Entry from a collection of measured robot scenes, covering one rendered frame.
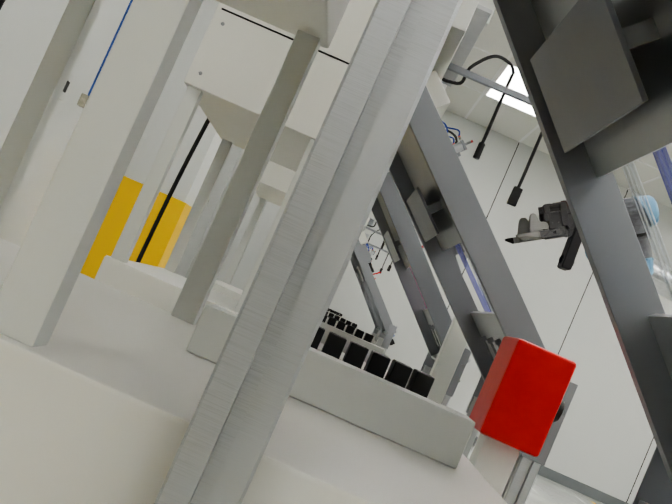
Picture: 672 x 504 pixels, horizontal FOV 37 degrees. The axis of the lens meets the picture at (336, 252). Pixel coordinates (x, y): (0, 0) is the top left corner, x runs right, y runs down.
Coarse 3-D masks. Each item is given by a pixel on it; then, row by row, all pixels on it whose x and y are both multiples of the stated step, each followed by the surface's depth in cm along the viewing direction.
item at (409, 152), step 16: (400, 144) 258; (416, 144) 232; (416, 160) 243; (416, 176) 255; (416, 192) 238; (432, 192) 240; (416, 208) 251; (432, 208) 235; (432, 224) 235; (448, 224) 237; (448, 240) 249
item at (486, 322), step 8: (472, 312) 265; (480, 312) 252; (488, 312) 240; (480, 320) 255; (488, 320) 242; (496, 320) 230; (480, 328) 262; (488, 328) 248; (496, 328) 235; (488, 336) 254; (496, 336) 240; (504, 336) 228; (488, 344) 260; (496, 344) 236
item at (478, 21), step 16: (480, 0) 213; (480, 16) 208; (480, 32) 217; (464, 48) 233; (336, 320) 249; (352, 336) 233; (368, 336) 249; (368, 352) 233; (480, 384) 272; (576, 384) 194; (544, 448) 194; (544, 464) 193
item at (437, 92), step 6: (432, 72) 221; (432, 78) 221; (438, 78) 221; (426, 84) 221; (432, 84) 221; (438, 84) 221; (432, 90) 221; (438, 90) 221; (444, 90) 221; (432, 96) 221; (438, 96) 221; (444, 96) 221; (438, 102) 221; (444, 102) 221; (438, 108) 221; (444, 108) 225
